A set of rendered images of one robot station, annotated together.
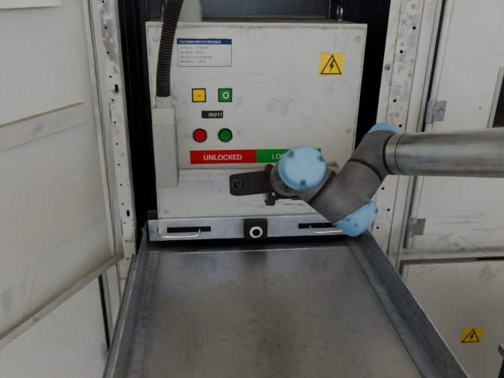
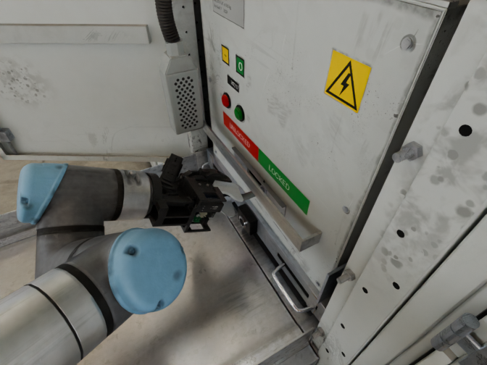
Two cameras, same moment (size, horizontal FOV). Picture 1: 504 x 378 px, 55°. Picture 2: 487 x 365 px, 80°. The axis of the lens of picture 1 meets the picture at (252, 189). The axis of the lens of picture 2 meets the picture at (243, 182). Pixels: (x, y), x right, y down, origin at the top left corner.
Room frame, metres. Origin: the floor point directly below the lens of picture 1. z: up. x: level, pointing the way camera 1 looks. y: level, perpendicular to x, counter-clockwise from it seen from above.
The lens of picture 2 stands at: (0.92, -0.42, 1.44)
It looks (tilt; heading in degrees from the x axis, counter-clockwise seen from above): 44 degrees down; 68
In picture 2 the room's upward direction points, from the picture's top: straight up
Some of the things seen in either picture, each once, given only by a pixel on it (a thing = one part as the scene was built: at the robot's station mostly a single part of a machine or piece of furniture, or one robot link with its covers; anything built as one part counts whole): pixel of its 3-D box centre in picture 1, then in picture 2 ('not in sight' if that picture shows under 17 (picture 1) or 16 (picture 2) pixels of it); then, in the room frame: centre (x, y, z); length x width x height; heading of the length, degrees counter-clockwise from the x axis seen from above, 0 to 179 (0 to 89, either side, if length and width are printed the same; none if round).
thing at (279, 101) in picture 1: (256, 131); (258, 127); (1.12, -0.01, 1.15); 0.48 x 0.01 x 0.48; 96
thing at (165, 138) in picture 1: (166, 145); (183, 93); (1.03, 0.19, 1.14); 0.08 x 0.05 x 0.17; 6
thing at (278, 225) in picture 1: (253, 223); (260, 214); (1.14, -0.01, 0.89); 0.54 x 0.05 x 0.06; 96
